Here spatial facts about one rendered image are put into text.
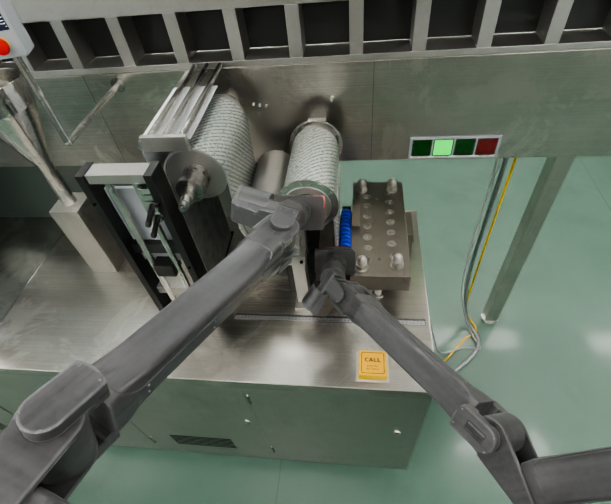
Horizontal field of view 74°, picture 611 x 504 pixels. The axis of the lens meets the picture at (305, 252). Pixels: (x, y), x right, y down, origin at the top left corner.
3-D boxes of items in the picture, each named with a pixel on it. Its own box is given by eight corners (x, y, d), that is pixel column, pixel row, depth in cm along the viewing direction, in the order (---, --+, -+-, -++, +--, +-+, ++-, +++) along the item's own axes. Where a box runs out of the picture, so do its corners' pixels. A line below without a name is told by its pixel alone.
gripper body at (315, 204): (323, 229, 80) (320, 233, 72) (272, 227, 81) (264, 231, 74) (324, 196, 79) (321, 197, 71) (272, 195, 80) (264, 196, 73)
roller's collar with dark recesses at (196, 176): (180, 202, 92) (171, 180, 87) (188, 186, 96) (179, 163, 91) (207, 202, 91) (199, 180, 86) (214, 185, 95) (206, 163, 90)
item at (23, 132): (82, 277, 134) (-42, 122, 92) (101, 246, 144) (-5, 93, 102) (121, 278, 132) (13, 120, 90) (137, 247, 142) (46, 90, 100)
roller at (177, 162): (178, 198, 99) (157, 149, 89) (205, 141, 116) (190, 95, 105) (233, 198, 97) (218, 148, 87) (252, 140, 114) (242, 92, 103)
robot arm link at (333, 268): (349, 277, 90) (328, 264, 89) (333, 300, 92) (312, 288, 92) (350, 266, 96) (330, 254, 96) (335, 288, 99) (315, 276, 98)
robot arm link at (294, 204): (299, 238, 67) (308, 205, 66) (260, 226, 68) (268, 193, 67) (304, 233, 74) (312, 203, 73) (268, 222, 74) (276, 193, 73)
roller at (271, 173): (245, 243, 108) (235, 210, 99) (261, 183, 125) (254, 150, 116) (289, 244, 106) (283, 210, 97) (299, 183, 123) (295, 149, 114)
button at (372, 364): (358, 379, 102) (358, 375, 100) (358, 354, 106) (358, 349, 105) (386, 380, 101) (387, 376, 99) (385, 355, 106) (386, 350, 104)
